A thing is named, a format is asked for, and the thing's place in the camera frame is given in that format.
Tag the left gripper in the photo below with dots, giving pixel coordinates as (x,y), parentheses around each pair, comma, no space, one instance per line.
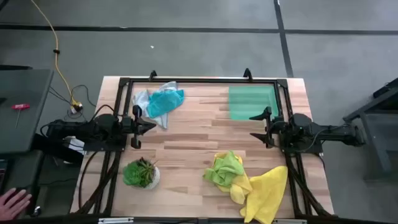
(132,126)

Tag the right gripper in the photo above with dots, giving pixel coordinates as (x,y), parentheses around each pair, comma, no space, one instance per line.
(276,132)

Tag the grey microfiber towel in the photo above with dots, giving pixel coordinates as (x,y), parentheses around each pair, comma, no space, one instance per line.
(141,98)

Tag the teal microfiber towel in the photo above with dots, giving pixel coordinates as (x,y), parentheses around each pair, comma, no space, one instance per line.
(163,102)

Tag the lime green microfiber towel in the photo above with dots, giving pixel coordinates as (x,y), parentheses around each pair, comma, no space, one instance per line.
(225,169)

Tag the yellow microfiber towel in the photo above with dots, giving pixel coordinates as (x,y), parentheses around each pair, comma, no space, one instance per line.
(267,193)
(239,190)

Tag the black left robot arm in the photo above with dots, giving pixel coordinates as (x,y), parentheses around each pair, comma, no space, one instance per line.
(102,124)

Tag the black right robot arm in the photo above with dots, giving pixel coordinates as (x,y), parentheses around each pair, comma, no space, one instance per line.
(329,132)

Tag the translucent green plastic tray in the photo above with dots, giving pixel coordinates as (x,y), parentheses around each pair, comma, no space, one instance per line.
(248,101)

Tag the potted green succulent plant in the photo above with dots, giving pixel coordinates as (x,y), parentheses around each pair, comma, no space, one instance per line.
(140,174)

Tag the white power adapter box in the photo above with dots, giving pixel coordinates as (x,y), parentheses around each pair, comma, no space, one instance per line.
(74,143)

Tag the grey metal table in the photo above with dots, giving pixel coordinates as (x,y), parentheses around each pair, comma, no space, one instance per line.
(376,143)

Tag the dark grey desk top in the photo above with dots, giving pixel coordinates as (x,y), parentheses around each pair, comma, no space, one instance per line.
(28,130)

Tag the black desk surface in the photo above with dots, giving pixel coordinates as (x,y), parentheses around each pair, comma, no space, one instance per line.
(21,168)

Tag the black keyboard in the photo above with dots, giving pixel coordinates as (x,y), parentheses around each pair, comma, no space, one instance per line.
(2,175)

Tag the person's hand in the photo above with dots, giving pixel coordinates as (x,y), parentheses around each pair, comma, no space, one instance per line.
(12,203)

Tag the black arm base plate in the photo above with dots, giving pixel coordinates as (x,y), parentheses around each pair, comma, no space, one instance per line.
(314,149)
(102,148)

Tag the black aluminium table frame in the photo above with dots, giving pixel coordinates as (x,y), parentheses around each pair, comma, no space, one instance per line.
(202,80)

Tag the silver metal bracket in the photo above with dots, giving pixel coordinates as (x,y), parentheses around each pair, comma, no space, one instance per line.
(115,220)
(289,221)

